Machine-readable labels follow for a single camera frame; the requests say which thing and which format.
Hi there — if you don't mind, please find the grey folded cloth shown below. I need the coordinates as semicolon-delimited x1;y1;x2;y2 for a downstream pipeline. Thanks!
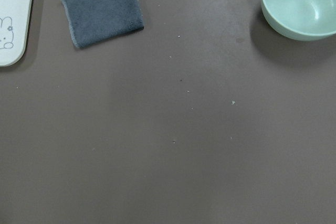
60;0;144;48

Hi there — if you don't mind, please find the mint green bowl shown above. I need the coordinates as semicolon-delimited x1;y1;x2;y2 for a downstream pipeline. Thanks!
261;0;335;41

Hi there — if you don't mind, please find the cream rabbit tray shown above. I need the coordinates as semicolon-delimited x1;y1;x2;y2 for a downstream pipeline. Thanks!
1;0;33;67

